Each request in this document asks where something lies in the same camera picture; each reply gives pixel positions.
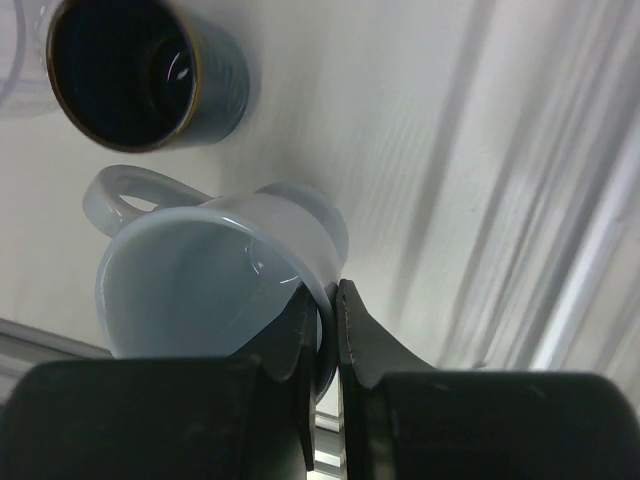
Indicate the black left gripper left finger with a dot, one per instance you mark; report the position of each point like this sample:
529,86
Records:
247,416

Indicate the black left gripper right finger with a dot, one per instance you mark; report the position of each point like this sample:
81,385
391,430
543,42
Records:
401,418

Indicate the light blue ceramic mug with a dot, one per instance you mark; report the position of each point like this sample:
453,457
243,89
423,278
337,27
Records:
190,275

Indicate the silver flat dish rack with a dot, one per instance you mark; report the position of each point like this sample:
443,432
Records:
526,144

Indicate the dark blue ceramic mug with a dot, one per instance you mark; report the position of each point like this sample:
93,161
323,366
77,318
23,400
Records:
138,76

